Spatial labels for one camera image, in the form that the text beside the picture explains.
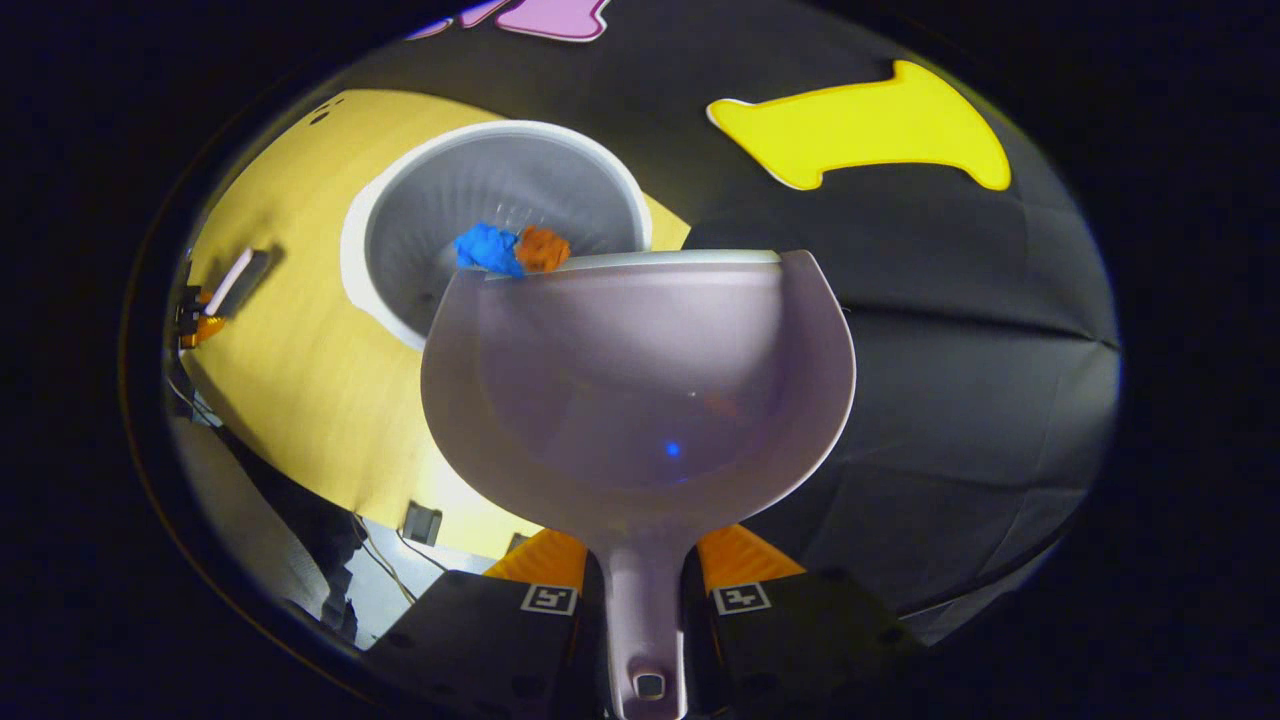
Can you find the white ribbed garbage bin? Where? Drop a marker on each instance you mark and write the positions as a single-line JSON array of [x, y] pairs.
[[480, 180]]

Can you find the small black box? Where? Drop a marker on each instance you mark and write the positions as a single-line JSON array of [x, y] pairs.
[[421, 522]]

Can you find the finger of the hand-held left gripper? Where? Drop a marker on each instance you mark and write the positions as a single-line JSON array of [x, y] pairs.
[[205, 330]]

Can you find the blue paper scrap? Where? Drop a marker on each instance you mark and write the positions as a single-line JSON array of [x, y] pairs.
[[485, 250]]

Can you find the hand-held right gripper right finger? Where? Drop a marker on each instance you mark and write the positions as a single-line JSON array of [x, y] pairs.
[[790, 640]]

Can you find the lilac plastic dustpan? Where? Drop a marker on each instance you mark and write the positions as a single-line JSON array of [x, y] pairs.
[[640, 380]]

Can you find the orange paper scrap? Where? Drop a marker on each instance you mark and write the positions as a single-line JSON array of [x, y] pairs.
[[543, 250]]

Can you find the small lilac broom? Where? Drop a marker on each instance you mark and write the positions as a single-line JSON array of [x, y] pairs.
[[240, 282]]

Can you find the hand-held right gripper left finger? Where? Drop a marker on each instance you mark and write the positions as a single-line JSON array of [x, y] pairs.
[[500, 640]]

